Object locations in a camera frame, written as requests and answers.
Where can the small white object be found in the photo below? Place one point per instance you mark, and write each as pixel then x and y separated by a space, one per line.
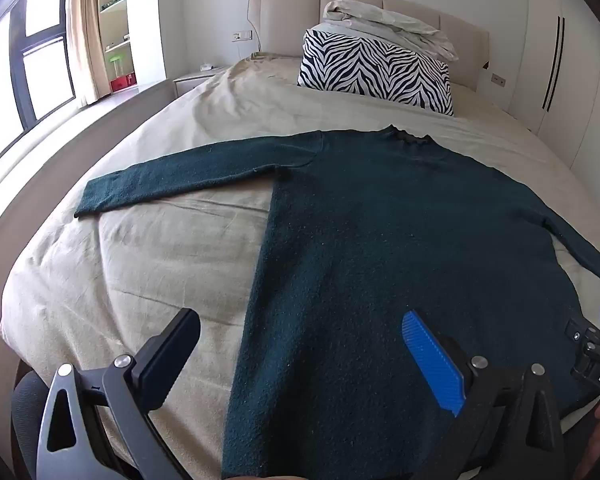
pixel 207 66

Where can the red box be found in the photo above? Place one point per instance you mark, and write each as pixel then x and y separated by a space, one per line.
pixel 121 84

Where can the dark green sweater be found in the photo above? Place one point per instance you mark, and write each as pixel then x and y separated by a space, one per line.
pixel 355 235

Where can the beige curtain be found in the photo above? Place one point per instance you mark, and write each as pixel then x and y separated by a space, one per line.
pixel 85 35

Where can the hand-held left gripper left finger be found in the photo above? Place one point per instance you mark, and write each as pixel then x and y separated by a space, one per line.
pixel 170 352

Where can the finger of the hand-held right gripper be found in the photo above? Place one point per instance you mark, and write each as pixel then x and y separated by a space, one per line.
pixel 577 327

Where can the beige window ledge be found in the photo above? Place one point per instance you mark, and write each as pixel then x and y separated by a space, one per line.
pixel 80 135

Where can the white nightstand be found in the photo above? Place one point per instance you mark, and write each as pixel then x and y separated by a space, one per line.
pixel 190 80

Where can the zebra print pillow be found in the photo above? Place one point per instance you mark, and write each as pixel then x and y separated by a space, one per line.
pixel 370 70

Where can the beige padded headboard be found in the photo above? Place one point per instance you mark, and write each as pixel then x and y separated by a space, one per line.
pixel 280 15

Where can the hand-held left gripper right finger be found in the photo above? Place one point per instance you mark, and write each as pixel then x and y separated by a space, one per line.
pixel 430 360

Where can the small wall socket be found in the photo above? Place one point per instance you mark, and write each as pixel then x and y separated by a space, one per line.
pixel 498 79

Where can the crumpled white duvet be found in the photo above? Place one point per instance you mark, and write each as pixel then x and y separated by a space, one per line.
pixel 380 20

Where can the bed with beige sheet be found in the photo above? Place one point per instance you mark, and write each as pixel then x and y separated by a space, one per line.
pixel 180 240

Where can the black framed window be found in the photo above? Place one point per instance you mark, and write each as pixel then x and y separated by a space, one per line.
pixel 45 50

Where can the white wall shelf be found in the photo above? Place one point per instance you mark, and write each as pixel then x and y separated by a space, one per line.
pixel 120 25

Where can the white wardrobe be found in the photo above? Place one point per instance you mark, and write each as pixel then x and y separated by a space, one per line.
pixel 580 85

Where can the wide wall socket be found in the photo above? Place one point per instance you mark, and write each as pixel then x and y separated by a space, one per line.
pixel 241 36

